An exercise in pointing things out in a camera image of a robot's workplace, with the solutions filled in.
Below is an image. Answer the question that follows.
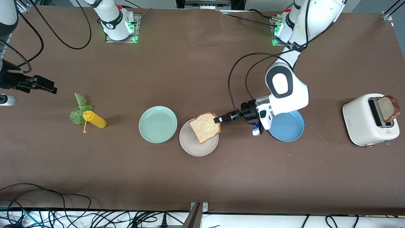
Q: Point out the brown bread slice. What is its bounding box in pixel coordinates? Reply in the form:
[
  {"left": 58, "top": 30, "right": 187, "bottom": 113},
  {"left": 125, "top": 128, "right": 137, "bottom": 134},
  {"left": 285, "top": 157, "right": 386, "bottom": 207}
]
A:
[
  {"left": 189, "top": 112, "right": 222, "bottom": 144},
  {"left": 377, "top": 95, "right": 401, "bottom": 123}
]

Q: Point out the green lettuce leaf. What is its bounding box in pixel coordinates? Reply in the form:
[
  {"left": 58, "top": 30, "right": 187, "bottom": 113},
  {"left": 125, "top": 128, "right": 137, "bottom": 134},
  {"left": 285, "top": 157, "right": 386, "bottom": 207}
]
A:
[{"left": 69, "top": 92, "right": 94, "bottom": 125}]

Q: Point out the yellow squeeze bottle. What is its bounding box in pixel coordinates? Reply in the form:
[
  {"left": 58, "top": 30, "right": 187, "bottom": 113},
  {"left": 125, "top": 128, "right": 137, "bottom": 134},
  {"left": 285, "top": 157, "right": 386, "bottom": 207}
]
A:
[{"left": 82, "top": 111, "right": 107, "bottom": 134}]

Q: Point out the blue plate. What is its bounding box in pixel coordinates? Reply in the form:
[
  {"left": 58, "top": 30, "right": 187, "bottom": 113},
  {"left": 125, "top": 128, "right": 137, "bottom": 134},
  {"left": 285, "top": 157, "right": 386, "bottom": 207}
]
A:
[{"left": 268, "top": 110, "right": 305, "bottom": 142}]

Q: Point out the beige plate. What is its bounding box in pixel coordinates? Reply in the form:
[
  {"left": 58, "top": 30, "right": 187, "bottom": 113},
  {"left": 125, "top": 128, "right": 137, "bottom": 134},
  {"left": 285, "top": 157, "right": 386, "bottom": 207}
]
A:
[{"left": 179, "top": 118, "right": 219, "bottom": 157}]

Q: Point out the mint green plate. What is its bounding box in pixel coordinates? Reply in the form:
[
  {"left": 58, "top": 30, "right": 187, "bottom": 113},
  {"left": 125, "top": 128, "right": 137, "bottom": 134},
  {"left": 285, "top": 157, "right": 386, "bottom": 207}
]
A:
[{"left": 138, "top": 106, "right": 178, "bottom": 143}]

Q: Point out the brown table cover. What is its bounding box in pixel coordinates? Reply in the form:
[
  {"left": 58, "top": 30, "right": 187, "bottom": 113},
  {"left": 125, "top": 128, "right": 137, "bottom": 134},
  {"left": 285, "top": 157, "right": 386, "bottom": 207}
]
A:
[{"left": 0, "top": 6, "right": 405, "bottom": 216}]

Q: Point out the white toaster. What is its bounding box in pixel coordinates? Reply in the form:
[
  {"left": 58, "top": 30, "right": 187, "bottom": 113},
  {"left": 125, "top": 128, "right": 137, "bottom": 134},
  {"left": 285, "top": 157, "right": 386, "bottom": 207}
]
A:
[{"left": 342, "top": 93, "right": 400, "bottom": 148}]

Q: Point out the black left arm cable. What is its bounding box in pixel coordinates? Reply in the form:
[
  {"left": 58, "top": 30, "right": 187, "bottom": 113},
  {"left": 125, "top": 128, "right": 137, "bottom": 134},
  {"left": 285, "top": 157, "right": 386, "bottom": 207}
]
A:
[{"left": 228, "top": 0, "right": 310, "bottom": 125}]

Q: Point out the grey left arm base plate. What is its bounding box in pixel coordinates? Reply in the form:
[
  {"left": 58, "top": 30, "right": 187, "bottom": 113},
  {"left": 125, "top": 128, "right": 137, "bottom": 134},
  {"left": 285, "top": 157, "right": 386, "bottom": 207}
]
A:
[{"left": 271, "top": 17, "right": 306, "bottom": 47}]

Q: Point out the aluminium frame rail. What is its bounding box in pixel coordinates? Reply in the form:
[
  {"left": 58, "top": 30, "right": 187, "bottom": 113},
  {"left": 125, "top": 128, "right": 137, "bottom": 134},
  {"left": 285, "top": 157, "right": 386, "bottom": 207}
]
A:
[{"left": 0, "top": 0, "right": 34, "bottom": 57}]

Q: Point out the small metal bracket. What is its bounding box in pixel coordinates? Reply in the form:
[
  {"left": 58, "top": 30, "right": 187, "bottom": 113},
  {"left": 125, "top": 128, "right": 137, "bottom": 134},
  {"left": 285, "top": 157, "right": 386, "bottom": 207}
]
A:
[{"left": 190, "top": 202, "right": 209, "bottom": 213}]

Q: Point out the grey metal post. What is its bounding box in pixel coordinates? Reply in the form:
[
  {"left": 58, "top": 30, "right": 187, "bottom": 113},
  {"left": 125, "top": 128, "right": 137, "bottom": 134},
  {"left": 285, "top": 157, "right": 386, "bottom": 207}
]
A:
[{"left": 182, "top": 203, "right": 203, "bottom": 228}]

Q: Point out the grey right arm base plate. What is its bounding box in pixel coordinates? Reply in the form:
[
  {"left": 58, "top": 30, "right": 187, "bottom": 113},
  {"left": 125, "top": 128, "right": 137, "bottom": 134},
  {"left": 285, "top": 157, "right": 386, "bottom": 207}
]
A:
[{"left": 105, "top": 13, "right": 141, "bottom": 43}]

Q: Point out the grey metal mount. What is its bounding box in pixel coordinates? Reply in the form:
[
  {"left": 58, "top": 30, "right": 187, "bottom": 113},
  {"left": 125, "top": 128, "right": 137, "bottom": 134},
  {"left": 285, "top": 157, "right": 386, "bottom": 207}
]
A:
[{"left": 176, "top": 0, "right": 246, "bottom": 10}]

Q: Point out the teal cable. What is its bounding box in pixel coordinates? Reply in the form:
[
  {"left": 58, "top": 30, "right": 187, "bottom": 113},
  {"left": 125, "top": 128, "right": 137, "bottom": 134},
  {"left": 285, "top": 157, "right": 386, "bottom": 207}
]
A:
[{"left": 0, "top": 206, "right": 43, "bottom": 228}]

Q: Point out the thin grey cable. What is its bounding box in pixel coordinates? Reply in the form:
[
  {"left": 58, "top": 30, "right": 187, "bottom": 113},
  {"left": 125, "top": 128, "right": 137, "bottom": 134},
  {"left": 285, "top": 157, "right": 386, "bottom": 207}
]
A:
[{"left": 122, "top": 0, "right": 152, "bottom": 22}]

